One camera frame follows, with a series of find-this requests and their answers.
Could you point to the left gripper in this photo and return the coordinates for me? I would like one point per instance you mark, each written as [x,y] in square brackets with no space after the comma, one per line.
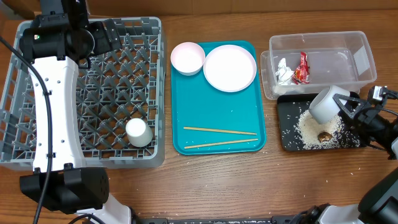
[104,46]

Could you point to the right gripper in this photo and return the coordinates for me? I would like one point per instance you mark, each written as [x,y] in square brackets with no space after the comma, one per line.
[359,109]

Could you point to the grey bowl with rice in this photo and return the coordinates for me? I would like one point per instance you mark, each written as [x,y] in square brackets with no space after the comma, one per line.
[323,107]

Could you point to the white rice pile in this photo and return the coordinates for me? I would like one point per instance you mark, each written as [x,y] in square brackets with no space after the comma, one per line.
[308,130]

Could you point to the brown food lump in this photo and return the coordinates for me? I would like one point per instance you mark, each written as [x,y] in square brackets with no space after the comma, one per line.
[325,137]

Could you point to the red snack wrapper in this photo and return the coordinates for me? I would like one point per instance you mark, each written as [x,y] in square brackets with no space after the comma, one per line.
[301,74]

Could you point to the white napkin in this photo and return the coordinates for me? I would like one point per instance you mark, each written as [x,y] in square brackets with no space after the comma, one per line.
[284,73]

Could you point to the white plastic cup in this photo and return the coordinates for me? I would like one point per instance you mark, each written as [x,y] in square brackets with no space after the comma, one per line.
[138,132]

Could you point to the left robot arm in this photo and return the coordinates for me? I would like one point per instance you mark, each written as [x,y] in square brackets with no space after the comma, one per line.
[52,48]

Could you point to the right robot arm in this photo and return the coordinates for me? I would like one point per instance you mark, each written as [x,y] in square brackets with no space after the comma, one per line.
[379,205]

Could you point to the grey dishwasher rack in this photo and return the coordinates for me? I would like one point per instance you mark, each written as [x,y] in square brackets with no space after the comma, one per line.
[111,89]

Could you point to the black waste tray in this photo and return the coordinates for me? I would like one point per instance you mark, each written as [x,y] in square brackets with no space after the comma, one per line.
[289,109]

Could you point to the clear plastic bin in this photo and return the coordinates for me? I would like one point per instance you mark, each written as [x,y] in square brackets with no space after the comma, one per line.
[343,59]

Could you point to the pink empty bowl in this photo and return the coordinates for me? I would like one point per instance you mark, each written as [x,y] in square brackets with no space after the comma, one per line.
[187,58]

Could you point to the upper wooden chopstick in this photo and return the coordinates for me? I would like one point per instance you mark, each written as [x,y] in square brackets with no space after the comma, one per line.
[219,131]

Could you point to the wooden chopstick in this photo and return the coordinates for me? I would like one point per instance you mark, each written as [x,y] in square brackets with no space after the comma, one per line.
[219,131]
[219,143]

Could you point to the pink round plate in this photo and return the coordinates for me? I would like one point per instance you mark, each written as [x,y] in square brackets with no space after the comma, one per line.
[229,68]

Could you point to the teal serving tray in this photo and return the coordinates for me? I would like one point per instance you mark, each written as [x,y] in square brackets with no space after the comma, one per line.
[195,103]

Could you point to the lower wooden chopstick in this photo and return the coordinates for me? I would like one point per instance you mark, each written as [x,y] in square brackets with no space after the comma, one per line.
[219,143]

